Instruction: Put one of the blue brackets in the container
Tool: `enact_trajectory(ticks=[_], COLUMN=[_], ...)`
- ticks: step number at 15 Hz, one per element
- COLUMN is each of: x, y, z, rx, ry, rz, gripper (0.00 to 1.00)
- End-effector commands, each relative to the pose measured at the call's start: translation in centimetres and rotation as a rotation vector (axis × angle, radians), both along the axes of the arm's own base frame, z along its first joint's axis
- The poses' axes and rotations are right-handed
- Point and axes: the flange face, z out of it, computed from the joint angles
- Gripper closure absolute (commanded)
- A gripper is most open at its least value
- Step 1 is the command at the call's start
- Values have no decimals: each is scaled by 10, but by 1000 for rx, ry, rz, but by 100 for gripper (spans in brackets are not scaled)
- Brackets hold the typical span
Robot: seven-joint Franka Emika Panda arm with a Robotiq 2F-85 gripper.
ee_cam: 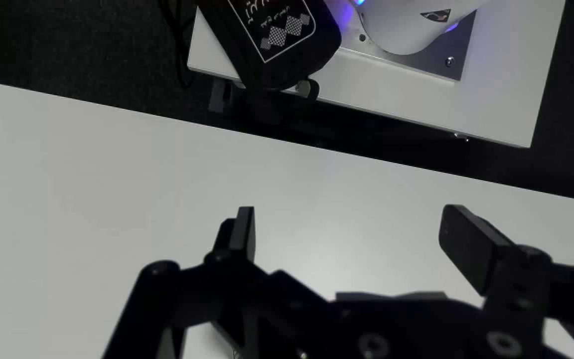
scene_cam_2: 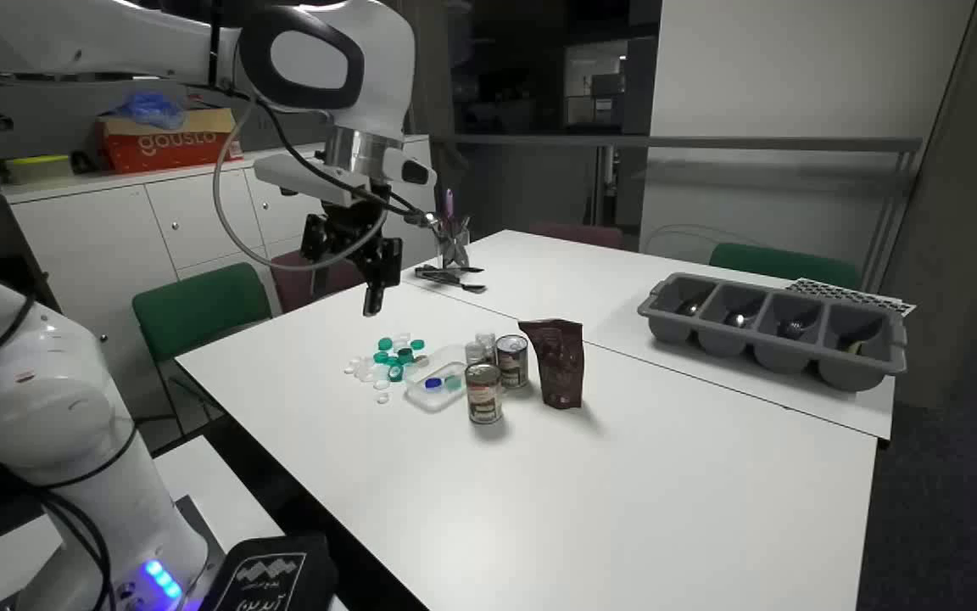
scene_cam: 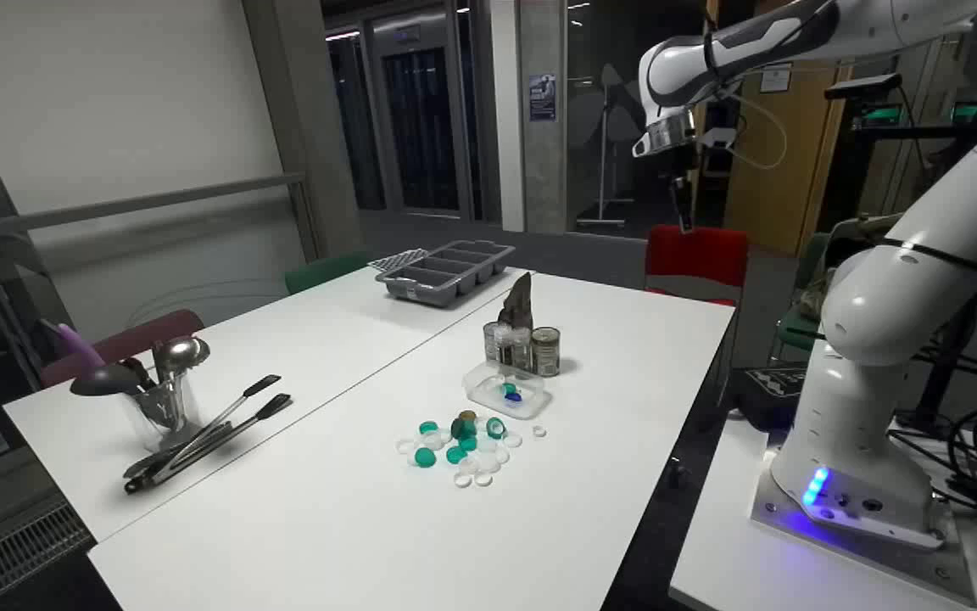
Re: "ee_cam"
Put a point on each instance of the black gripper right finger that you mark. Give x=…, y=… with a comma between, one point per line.
x=478, y=245

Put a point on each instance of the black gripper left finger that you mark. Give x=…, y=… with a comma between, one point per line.
x=167, y=299

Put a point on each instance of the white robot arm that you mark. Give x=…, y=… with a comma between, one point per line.
x=412, y=26

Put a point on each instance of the black box zigzag logo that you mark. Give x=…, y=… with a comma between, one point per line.
x=267, y=40

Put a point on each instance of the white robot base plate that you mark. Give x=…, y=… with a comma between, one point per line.
x=498, y=80

